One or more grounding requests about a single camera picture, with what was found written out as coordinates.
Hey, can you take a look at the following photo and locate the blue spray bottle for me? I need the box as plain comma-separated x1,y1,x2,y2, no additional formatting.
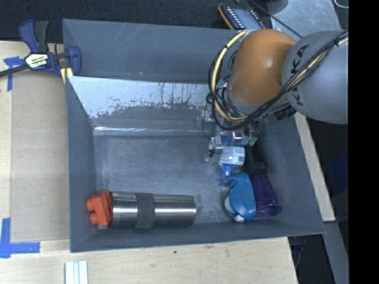
218,134,258,223

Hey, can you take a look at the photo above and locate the grey metal bin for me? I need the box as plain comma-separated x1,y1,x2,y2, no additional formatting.
62,18,327,253

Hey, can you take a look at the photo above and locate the purple plastic cup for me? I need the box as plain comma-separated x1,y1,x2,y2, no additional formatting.
250,173,283,219

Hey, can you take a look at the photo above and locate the steel cup with dark band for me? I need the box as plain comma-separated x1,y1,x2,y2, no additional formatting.
107,191,198,230

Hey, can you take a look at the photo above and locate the orange toy brick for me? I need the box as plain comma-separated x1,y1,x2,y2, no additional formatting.
85,189,114,227

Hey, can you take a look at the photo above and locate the black cylinder on white bracket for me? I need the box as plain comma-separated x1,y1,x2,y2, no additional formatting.
274,106,297,121

